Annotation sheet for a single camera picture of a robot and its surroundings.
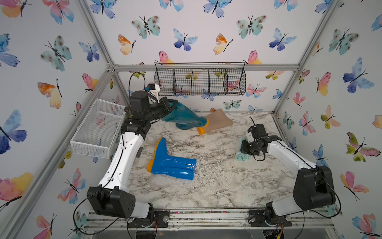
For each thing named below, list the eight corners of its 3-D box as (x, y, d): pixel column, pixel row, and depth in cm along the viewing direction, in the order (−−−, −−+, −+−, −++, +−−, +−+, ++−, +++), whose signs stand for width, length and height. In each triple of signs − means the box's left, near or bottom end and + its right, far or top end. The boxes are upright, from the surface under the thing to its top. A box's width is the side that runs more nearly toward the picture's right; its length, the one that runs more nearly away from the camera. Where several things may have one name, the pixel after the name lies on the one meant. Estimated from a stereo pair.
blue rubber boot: (149, 174, 91) (146, 169, 86) (161, 143, 105) (159, 137, 100) (193, 182, 88) (193, 177, 83) (199, 148, 102) (199, 143, 97)
